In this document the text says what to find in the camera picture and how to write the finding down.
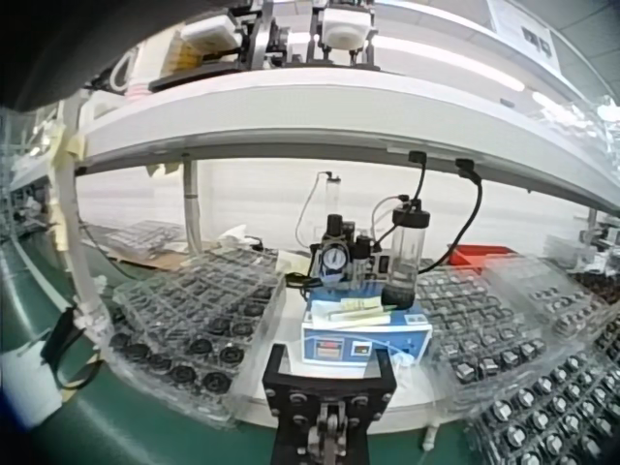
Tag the air pressure regulator with gauge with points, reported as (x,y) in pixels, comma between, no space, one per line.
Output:
(338,257)

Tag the clear syringe barrel with tube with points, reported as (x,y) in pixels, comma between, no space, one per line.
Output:
(331,196)

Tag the clear canister with black cap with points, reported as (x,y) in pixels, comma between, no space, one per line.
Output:
(405,252)

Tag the blue white dispenser controller box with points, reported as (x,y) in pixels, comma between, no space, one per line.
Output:
(366,333)

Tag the white workbench shelf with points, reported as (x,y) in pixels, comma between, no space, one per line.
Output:
(339,106)

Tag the clear tray of black round parts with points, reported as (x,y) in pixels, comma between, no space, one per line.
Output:
(194,315)

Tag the brown cardboard sheet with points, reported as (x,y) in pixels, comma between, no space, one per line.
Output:
(155,261)

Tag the red plastic bin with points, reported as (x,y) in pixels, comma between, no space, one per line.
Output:
(471,255)

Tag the stack of empty clear trays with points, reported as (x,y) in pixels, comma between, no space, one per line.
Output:
(140,237)

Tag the black metal press fixture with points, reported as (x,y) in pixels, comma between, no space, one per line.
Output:
(325,407)

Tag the clear tray of square parts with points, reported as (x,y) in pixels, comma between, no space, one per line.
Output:
(479,329)

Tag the black white machine on shelf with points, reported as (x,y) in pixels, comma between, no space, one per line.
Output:
(271,39)

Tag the clear tray of small metal parts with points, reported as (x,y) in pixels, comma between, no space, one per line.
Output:
(547,412)

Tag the metal support post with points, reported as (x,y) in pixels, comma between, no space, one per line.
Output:
(192,203)

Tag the white support post with tape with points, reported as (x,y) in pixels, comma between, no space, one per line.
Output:
(77,232)

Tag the white paper sheet on wall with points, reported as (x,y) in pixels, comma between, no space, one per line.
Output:
(528,29)

